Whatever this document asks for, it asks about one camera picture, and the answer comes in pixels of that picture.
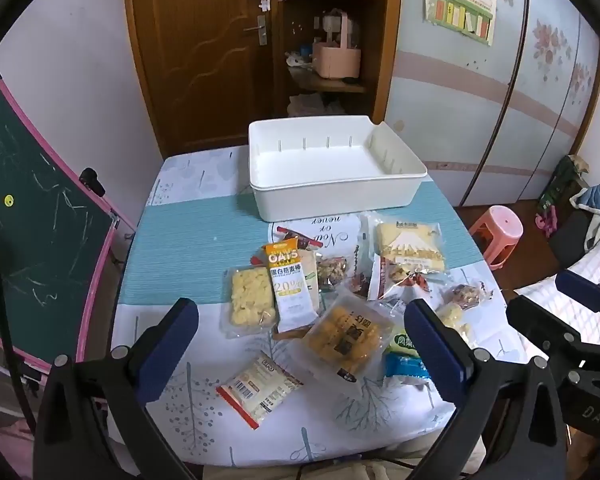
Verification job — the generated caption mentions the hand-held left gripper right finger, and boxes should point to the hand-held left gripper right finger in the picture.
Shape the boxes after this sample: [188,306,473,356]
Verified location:
[404,299,568,480]

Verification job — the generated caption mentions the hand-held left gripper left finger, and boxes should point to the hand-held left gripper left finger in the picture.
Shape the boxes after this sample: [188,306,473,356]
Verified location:
[32,298,201,480]

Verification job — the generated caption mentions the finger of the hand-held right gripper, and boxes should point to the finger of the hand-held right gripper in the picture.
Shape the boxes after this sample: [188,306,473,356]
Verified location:
[556,270,600,346]
[506,296,600,386]

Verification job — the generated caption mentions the small clear nut packet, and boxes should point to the small clear nut packet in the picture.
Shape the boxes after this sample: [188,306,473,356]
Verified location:
[442,282,496,311]

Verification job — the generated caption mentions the red wrapper snack packet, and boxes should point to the red wrapper snack packet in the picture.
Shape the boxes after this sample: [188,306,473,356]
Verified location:
[390,262,433,293]

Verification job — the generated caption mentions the pale yellow cracker packet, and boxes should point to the pale yellow cracker packet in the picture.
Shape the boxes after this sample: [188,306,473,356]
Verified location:
[221,266,281,338]

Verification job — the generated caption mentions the orange white oat bar packet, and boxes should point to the orange white oat bar packet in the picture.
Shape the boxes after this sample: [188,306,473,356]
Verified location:
[261,241,320,333]

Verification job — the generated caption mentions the white plastic bin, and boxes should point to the white plastic bin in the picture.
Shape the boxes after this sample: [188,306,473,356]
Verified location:
[248,115,428,223]

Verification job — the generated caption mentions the pale yellow candy packet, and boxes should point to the pale yellow candy packet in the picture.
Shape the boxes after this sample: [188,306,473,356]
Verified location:
[435,302,476,346]

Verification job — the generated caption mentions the green blue snack packet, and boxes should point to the green blue snack packet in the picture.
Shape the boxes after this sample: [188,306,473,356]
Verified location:
[382,327,433,386]

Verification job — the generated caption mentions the white checkered cloth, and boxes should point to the white checkered cloth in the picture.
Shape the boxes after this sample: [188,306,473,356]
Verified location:
[514,247,600,348]

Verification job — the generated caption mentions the brown white snack packet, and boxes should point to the brown white snack packet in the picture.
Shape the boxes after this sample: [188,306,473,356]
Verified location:
[367,254,398,302]

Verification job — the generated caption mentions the pink toy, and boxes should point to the pink toy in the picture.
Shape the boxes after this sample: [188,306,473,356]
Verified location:
[534,207,558,236]

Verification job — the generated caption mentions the large yellow biscuit packet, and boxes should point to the large yellow biscuit packet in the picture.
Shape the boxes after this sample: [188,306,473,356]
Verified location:
[300,292,396,393]

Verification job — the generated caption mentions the clear dark snack packet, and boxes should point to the clear dark snack packet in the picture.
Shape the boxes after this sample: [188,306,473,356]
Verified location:
[347,270,373,302]

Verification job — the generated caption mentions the blue white clothing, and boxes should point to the blue white clothing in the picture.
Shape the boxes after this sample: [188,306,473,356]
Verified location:
[570,184,600,253]

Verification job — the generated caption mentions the white yellow cake packet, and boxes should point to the white yellow cake packet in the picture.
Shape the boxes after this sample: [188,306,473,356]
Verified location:
[357,211,451,276]

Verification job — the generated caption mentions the white orange snack packet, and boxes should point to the white orange snack packet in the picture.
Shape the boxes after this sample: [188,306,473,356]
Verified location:
[216,352,305,430]

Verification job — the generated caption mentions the pink plastic stool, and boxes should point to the pink plastic stool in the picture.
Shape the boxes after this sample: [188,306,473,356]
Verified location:
[467,206,524,271]

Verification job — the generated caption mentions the green bag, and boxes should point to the green bag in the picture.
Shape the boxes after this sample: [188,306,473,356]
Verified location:
[537,155,588,211]

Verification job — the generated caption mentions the clear nut cluster packet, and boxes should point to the clear nut cluster packet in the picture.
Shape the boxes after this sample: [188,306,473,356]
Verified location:
[316,255,353,291]

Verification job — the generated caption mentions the beige snack packet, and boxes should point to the beige snack packet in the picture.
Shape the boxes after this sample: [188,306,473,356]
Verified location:
[272,249,326,341]

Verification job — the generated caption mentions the red dark bean bar packet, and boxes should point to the red dark bean bar packet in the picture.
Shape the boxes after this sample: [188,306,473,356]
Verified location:
[250,225,326,266]

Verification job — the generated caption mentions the pink framed chalkboard easel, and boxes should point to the pink framed chalkboard easel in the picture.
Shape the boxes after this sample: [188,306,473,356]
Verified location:
[0,71,137,376]

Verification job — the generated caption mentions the black easel clip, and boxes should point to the black easel clip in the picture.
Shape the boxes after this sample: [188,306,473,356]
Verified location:
[79,167,107,198]

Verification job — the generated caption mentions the floral wardrobe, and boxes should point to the floral wardrobe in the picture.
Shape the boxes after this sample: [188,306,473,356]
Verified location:
[382,0,600,208]

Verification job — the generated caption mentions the brown wooden door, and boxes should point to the brown wooden door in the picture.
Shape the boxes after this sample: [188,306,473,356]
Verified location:
[123,0,281,158]

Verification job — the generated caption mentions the pink storage basket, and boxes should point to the pink storage basket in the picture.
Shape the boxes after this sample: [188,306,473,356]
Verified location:
[312,10,363,81]

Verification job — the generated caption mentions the wooden corner shelf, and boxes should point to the wooden corner shelf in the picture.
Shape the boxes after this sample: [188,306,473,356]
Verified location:
[275,0,403,126]

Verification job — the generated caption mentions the black cable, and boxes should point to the black cable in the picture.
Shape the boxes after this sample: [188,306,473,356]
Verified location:
[0,222,37,436]

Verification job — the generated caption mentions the metal door handle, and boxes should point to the metal door handle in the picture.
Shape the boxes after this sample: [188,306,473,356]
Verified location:
[243,15,268,46]

